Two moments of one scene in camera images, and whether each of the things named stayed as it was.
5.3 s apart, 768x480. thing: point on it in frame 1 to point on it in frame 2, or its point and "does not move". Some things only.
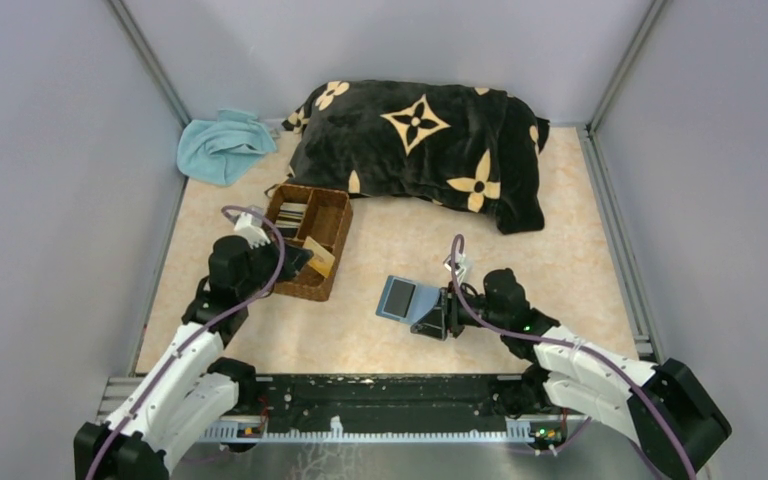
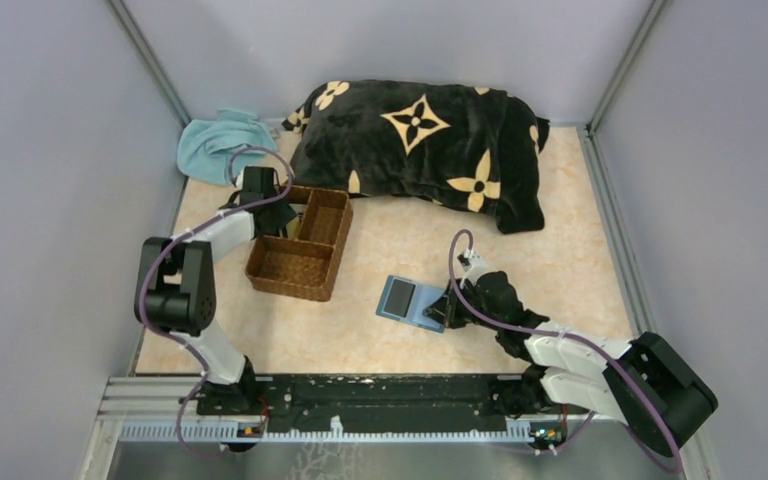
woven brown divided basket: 325,217 does not move
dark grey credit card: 399,298 does not move
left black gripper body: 264,261 to 281,213
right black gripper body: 457,315 does not move
